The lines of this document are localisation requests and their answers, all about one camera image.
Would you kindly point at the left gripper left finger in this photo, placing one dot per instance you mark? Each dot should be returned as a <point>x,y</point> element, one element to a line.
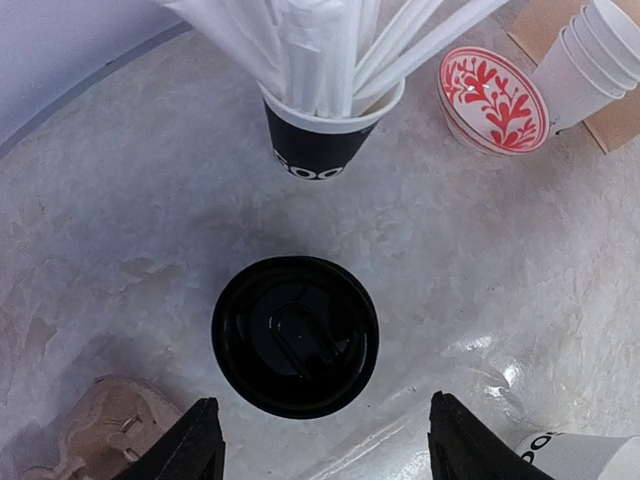
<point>193,448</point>

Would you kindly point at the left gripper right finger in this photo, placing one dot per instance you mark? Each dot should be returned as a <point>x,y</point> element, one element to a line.
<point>461,447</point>

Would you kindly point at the cardboard cup carrier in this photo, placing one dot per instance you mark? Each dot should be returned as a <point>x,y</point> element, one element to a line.
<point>116,421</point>

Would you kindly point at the stack of black lids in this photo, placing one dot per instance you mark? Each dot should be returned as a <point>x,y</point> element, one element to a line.
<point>296,336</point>

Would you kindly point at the black cup holding straws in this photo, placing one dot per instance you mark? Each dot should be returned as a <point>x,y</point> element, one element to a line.
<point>315,148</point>

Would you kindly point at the red patterned bowl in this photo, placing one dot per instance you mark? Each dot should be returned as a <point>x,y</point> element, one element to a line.
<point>489,104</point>

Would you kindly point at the stack of white paper cups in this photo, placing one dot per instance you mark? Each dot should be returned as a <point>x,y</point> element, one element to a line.
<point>593,62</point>

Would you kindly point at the bundle of wrapped white straws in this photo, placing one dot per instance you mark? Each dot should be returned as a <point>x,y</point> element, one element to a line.
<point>327,59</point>

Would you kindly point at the brown paper bag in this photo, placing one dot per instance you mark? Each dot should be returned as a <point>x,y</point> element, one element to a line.
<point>535,30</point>

